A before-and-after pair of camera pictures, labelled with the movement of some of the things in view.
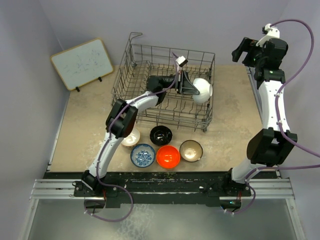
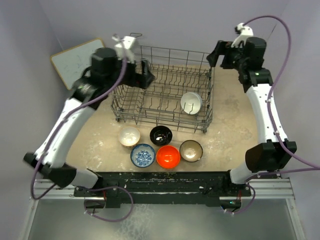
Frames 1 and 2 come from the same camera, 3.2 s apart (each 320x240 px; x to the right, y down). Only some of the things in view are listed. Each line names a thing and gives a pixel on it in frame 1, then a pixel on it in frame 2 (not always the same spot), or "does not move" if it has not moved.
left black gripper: [184, 86] -> [143, 80]
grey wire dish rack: [141, 61] does not move
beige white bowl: [132, 139] does not move
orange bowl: [168, 156] does not move
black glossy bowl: [160, 135] does not move
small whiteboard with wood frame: [82, 64] does not move
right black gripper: [244, 47] -> [213, 58]
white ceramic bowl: [205, 89] -> [191, 103]
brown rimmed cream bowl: [190, 150] does not move
